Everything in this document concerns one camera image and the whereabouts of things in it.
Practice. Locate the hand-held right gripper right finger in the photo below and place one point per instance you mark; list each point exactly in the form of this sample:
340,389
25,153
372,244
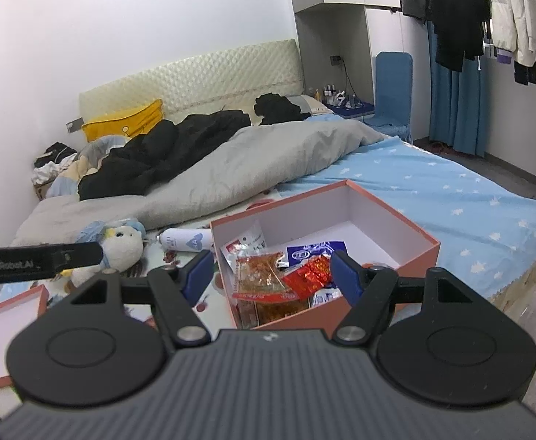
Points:
345,279

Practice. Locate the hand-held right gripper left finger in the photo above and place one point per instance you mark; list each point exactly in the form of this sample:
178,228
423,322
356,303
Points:
199,271

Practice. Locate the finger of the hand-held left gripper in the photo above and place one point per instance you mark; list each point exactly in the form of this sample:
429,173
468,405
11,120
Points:
80,255

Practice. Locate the red foil snack packet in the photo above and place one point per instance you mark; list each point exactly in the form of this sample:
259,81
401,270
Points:
300,284
320,266

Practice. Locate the blue white snack packet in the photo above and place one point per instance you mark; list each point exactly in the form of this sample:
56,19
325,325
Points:
311,252

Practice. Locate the white red label snack packet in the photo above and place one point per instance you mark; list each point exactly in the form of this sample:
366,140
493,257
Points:
249,243

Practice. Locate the green header snack packet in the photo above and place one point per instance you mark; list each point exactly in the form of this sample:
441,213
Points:
258,272

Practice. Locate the pink cardboard box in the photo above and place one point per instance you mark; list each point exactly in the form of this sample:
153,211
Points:
373,211

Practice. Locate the red header meat stick packet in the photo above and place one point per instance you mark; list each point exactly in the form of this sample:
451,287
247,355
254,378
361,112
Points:
272,314

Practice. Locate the white spray bottle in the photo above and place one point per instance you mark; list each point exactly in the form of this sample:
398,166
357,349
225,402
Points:
190,239

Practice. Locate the blue white plush penguin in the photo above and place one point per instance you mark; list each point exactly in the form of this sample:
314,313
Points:
121,247

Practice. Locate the pink box lid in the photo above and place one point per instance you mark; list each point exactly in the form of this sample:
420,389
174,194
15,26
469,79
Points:
6,325

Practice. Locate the pile of clothes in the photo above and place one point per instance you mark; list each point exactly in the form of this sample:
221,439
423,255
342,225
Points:
52,156

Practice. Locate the grey duvet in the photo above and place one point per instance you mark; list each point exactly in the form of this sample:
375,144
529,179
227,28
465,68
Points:
249,169

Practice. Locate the black coat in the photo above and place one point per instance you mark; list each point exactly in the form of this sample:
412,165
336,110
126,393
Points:
167,146

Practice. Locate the yellow pillow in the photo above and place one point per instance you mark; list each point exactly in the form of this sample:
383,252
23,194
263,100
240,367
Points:
126,121

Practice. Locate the blue bedside table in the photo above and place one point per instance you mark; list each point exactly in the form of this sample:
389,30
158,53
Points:
345,110

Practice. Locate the grey white pillow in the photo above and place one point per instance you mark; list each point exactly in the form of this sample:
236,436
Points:
313,103

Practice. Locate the cream padded headboard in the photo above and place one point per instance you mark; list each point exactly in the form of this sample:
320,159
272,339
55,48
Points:
203,78

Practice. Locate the blue chair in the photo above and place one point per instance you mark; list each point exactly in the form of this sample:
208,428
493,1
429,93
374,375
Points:
391,87

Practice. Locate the blue curtain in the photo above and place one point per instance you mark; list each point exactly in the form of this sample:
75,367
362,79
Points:
460,110

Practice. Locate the grey wardrobe cabinet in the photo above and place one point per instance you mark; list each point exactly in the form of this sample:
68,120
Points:
318,32

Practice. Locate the hanging black garment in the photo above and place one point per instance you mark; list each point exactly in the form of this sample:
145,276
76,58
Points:
455,18

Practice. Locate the hanging white blue jacket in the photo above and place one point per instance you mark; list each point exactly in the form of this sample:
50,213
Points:
515,9

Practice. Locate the grey wall plate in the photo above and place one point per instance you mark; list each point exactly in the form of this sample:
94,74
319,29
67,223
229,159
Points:
75,125

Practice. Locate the black wall outlet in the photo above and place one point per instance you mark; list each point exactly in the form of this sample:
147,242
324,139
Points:
336,60

